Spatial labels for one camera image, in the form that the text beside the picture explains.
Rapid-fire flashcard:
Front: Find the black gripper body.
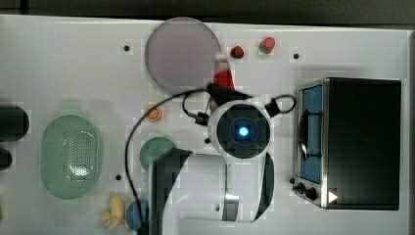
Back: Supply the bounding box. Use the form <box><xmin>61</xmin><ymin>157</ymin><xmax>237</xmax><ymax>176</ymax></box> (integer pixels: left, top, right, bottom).
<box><xmin>207</xmin><ymin>83</ymin><xmax>252</xmax><ymax>106</ymax></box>

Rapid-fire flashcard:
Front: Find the red felt ketchup bottle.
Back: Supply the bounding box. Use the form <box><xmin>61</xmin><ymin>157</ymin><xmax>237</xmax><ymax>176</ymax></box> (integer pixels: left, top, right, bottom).
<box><xmin>208</xmin><ymin>54</ymin><xmax>236</xmax><ymax>112</ymax></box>

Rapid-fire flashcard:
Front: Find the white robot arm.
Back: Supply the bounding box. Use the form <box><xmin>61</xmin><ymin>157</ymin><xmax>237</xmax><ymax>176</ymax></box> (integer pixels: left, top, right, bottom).
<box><xmin>149</xmin><ymin>84</ymin><xmax>274</xmax><ymax>235</ymax></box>

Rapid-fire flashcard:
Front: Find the grey round plate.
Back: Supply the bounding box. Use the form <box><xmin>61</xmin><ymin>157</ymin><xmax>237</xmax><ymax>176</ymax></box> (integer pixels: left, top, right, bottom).
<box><xmin>145</xmin><ymin>17</ymin><xmax>221</xmax><ymax>94</ymax></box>

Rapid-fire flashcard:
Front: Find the dark red felt strawberry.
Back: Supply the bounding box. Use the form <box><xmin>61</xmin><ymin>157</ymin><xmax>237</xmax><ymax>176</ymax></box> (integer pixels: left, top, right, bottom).
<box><xmin>230</xmin><ymin>46</ymin><xmax>245</xmax><ymax>59</ymax></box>

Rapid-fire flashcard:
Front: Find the orange slice toy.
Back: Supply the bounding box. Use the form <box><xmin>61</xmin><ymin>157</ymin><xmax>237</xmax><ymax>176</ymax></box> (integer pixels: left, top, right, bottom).
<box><xmin>146</xmin><ymin>105</ymin><xmax>162</xmax><ymax>122</ymax></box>

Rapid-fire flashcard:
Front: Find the red green felt strawberry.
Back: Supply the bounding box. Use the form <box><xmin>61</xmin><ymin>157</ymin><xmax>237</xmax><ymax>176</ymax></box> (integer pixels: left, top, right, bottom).
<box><xmin>258</xmin><ymin>37</ymin><xmax>276</xmax><ymax>54</ymax></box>

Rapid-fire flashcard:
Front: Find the small green bowl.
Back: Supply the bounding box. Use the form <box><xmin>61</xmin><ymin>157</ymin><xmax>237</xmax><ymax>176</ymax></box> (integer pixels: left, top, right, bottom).
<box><xmin>140</xmin><ymin>137</ymin><xmax>176</xmax><ymax>171</ymax></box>

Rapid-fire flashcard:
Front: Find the black steel toaster oven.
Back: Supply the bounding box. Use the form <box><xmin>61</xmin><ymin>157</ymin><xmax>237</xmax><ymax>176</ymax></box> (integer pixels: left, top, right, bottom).
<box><xmin>291</xmin><ymin>77</ymin><xmax>401</xmax><ymax>211</ymax></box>

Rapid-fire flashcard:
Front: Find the small blue bowl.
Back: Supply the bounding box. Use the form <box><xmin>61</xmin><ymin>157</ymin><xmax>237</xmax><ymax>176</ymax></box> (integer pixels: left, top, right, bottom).
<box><xmin>125</xmin><ymin>198</ymin><xmax>149</xmax><ymax>233</ymax></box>

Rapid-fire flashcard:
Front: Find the yellow felt banana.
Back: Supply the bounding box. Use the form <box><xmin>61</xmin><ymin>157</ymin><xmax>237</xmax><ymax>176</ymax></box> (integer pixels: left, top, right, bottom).
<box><xmin>99</xmin><ymin>195</ymin><xmax>129</xmax><ymax>231</ymax></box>

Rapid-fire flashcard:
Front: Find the green perforated oval basket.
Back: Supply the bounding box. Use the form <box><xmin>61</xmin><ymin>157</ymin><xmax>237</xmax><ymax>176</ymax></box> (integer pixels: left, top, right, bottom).
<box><xmin>40</xmin><ymin>115</ymin><xmax>102</xmax><ymax>200</ymax></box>

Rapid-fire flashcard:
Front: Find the black cylinder at left edge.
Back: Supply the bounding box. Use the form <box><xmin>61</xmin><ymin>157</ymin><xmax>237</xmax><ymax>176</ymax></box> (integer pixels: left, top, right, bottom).
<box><xmin>0</xmin><ymin>105</ymin><xmax>29</xmax><ymax>142</ymax></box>

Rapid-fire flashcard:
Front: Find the small black object left edge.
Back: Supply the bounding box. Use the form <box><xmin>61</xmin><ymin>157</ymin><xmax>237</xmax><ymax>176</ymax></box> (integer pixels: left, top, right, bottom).
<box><xmin>0</xmin><ymin>148</ymin><xmax>13</xmax><ymax>170</ymax></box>

